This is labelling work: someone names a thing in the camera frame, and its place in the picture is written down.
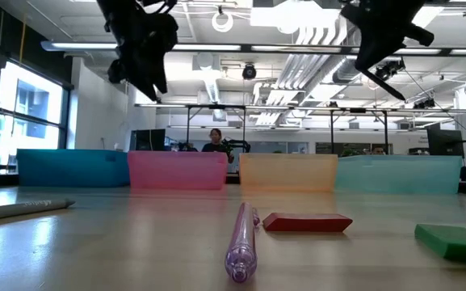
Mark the black gantry frame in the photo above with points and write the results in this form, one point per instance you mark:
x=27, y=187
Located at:
x=244, y=129

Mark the person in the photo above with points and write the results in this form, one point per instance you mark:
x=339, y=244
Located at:
x=216, y=145
x=378, y=150

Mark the green eraser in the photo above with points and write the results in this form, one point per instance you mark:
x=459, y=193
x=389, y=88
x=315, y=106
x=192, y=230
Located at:
x=454, y=240

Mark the pink plastic bin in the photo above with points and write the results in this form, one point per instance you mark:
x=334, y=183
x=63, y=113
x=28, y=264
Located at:
x=178, y=169

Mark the red eraser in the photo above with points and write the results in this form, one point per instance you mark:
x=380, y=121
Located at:
x=307, y=223

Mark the black computer monitor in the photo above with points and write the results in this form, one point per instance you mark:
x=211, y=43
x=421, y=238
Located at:
x=444, y=141

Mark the background black robot arm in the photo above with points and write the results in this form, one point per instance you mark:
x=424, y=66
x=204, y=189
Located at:
x=238, y=143

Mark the orange plastic bin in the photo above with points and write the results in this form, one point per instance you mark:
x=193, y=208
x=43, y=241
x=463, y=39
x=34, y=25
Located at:
x=289, y=171

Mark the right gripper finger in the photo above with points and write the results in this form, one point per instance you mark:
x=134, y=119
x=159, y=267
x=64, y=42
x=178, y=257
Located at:
x=372, y=54

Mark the long ceiling light rail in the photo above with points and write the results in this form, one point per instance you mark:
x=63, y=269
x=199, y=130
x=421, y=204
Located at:
x=59, y=45

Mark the purple translucent pen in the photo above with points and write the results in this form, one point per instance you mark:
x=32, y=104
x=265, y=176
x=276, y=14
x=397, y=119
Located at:
x=241, y=242

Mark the teal plastic bin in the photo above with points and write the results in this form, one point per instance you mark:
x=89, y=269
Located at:
x=398, y=174

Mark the large window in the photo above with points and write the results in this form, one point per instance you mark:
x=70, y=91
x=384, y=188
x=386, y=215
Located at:
x=26, y=105

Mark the blue plastic bin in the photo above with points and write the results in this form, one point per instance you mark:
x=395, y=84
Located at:
x=71, y=167

